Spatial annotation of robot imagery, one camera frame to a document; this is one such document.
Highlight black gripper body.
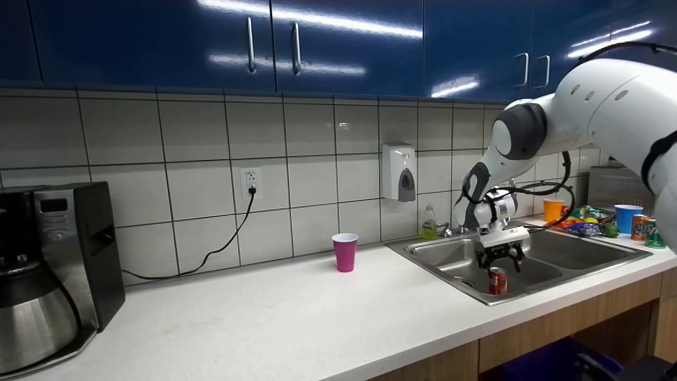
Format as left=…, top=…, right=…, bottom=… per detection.
left=475, top=244, right=524, bottom=268

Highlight red Coca Cola can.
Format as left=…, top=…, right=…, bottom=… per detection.
left=489, top=266, right=509, bottom=293

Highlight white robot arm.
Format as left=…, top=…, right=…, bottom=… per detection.
left=455, top=58, right=677, bottom=249

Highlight stainless steel double sink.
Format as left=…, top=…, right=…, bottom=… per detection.
left=393, top=230, right=649, bottom=305

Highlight orange cup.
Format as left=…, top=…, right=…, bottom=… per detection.
left=544, top=199, right=564, bottom=223

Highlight pile of snack packets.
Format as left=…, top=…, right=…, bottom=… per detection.
left=546, top=204, right=667, bottom=248

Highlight green dish soap bottle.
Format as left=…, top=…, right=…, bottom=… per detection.
left=419, top=204, right=437, bottom=241

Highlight blue cup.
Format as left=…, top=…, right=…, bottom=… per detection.
left=616, top=203, right=643, bottom=235

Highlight wooden base cabinets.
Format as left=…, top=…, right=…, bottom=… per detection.
left=373, top=268, right=677, bottom=381

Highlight blue bin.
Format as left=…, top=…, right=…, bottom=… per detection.
left=491, top=339, right=622, bottom=381

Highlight white soap dispenser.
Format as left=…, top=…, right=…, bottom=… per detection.
left=380, top=143, right=417, bottom=203

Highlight pink plastic cup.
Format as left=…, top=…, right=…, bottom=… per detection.
left=332, top=232, right=358, bottom=273

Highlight blue upper cabinets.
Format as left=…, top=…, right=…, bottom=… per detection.
left=0, top=0, right=677, bottom=102

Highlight black steel coffee maker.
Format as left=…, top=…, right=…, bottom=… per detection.
left=0, top=182, right=124, bottom=379

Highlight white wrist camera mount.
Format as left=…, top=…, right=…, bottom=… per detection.
left=477, top=227, right=528, bottom=248

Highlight black power cord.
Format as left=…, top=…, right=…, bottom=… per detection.
left=118, top=184, right=259, bottom=284

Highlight white wall outlet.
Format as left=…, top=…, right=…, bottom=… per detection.
left=242, top=166, right=261, bottom=193

